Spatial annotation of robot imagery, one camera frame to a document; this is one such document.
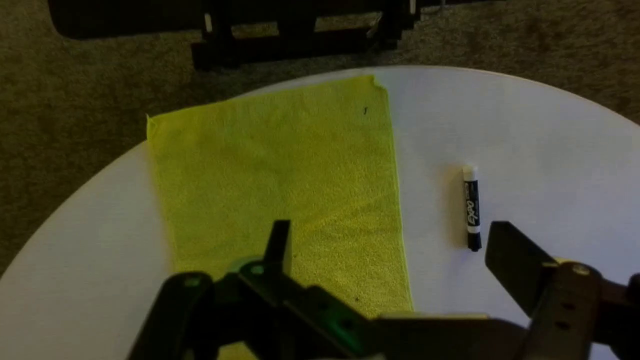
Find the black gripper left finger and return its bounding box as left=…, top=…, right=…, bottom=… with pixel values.
left=127, top=218, right=402, bottom=360

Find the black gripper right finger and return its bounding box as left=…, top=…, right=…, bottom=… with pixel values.
left=484, top=220, right=640, bottom=360

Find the yellow microfiber towel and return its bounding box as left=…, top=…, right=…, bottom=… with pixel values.
left=146, top=75, right=416, bottom=320

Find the black dry-erase marker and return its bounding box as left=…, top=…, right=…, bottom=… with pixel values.
left=460, top=160, right=484, bottom=255

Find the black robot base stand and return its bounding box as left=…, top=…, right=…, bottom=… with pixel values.
left=46, top=0, right=427, bottom=72

